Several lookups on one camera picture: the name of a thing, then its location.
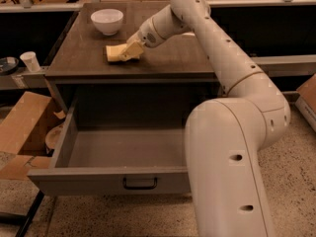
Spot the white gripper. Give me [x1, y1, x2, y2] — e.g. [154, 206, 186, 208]
[118, 18, 165, 61]

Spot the yellow sponge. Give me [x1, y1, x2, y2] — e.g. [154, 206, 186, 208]
[106, 43, 140, 62]

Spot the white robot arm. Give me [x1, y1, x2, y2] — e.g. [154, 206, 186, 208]
[119, 0, 290, 237]

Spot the dark wooden drawer cabinet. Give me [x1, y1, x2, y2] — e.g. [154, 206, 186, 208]
[45, 1, 217, 111]

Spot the open grey top drawer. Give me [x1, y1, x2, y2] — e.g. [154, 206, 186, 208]
[29, 95, 190, 196]

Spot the white ceramic bowl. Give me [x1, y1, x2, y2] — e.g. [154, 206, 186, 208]
[91, 9, 123, 36]

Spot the white paper cup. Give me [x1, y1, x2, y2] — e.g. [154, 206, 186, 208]
[20, 51, 40, 72]

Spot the round wooden plate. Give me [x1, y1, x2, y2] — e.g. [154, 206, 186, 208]
[45, 124, 63, 150]

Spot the black round lid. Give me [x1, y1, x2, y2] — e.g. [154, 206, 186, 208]
[0, 57, 19, 76]

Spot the brown cardboard box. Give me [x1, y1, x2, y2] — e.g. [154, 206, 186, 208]
[0, 92, 65, 180]

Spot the cardboard box at right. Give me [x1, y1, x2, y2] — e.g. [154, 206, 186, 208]
[295, 74, 316, 132]

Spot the black drawer handle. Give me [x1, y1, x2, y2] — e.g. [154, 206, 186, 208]
[122, 178, 158, 191]

